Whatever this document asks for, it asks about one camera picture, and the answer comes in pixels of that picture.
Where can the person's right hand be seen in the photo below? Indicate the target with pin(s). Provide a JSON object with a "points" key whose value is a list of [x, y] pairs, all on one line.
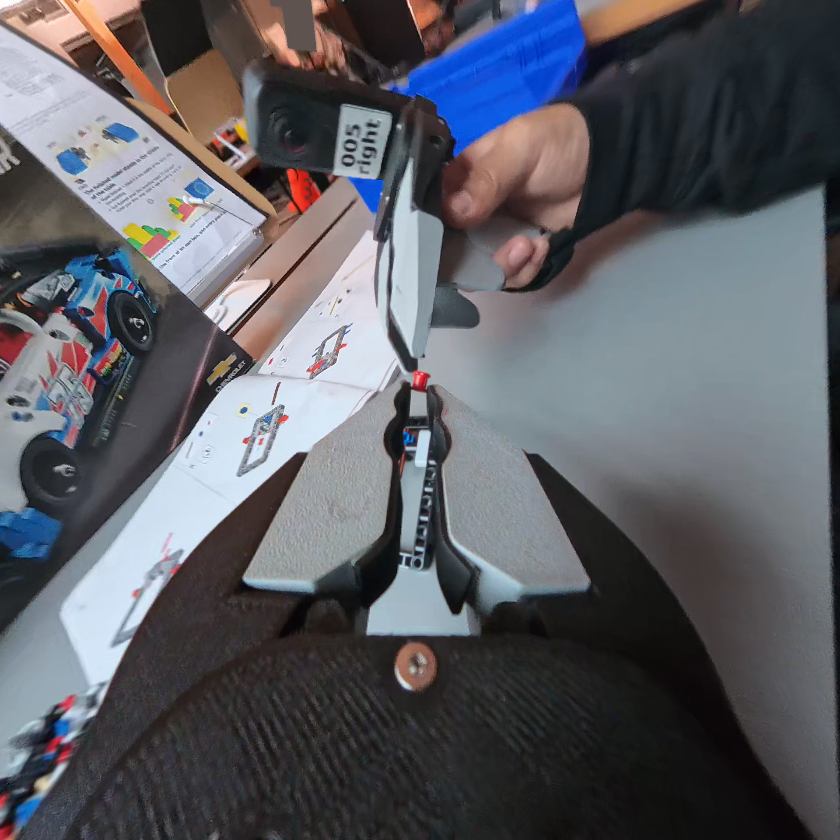
{"points": [[525, 170]]}

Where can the pile of loose lego pieces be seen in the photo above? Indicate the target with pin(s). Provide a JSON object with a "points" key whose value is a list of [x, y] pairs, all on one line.
{"points": [[39, 754]]}

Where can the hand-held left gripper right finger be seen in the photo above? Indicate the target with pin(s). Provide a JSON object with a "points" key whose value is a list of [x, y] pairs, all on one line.
{"points": [[512, 518]]}

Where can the printed instruction sheet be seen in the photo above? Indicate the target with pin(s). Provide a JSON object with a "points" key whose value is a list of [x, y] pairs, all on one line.
{"points": [[118, 170]]}

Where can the black lego car box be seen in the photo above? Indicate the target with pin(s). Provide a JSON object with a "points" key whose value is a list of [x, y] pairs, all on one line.
{"points": [[164, 380]]}

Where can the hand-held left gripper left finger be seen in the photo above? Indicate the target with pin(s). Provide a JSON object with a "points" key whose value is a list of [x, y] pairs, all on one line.
{"points": [[328, 512]]}

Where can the blue plastic bin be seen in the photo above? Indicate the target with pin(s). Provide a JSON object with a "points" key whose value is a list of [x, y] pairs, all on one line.
{"points": [[505, 72]]}

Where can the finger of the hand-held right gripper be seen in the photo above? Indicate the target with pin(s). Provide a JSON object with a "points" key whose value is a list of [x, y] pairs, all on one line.
{"points": [[382, 262], [417, 262]]}

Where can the small red lego bush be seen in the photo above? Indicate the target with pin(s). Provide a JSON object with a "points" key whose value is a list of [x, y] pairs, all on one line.
{"points": [[421, 379]]}

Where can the lego instruction booklet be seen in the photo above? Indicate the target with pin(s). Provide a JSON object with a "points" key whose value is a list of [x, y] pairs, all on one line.
{"points": [[216, 446]]}

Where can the person's right forearm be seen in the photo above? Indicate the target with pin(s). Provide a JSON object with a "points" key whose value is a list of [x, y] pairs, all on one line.
{"points": [[709, 111]]}

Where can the black lego frame assembly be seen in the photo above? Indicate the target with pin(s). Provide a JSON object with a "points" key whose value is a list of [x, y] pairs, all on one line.
{"points": [[420, 512]]}

